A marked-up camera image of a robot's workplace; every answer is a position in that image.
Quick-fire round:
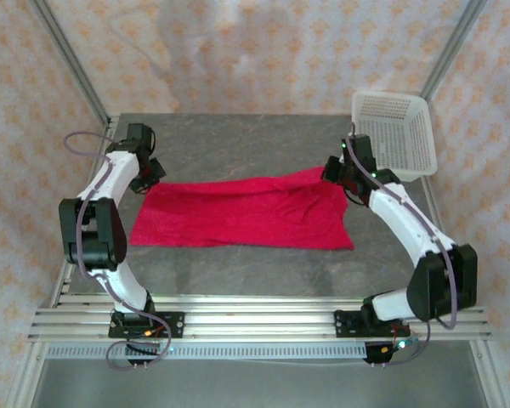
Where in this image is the red t-shirt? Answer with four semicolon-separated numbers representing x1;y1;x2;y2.
129;166;355;251

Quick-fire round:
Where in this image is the white plastic perforated basket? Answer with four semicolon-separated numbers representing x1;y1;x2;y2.
350;90;439;184

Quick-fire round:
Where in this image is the white orange-patterned curtain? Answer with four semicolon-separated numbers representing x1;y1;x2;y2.
0;0;510;408

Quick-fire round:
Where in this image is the black controller board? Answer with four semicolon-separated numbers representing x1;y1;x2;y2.
363;337;420;367
125;341;162;367

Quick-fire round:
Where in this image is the aluminium table side rail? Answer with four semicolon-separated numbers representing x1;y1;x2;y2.
48;116;120;307
420;176;468;307

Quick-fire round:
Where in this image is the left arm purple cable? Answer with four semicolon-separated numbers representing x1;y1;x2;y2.
63;131;174;371

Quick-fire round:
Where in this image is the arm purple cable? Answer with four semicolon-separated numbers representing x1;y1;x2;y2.
63;131;174;371
348;121;459;369

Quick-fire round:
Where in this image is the aluminium frame post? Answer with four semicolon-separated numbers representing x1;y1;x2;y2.
28;0;114;128
419;0;490;102

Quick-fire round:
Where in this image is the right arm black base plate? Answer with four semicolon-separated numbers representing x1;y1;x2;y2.
333;309;411;340

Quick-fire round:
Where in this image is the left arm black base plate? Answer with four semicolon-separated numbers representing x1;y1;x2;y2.
108;309;186;340

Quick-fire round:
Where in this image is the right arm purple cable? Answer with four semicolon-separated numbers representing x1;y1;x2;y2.
348;121;459;369

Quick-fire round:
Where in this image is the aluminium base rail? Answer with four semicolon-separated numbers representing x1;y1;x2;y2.
27;295;492;341

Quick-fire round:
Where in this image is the grey slotted cable duct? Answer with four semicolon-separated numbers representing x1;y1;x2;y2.
44;342;369;361

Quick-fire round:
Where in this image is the aluminium frame leg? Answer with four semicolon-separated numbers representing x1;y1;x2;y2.
469;339;510;408
6;339;48;408

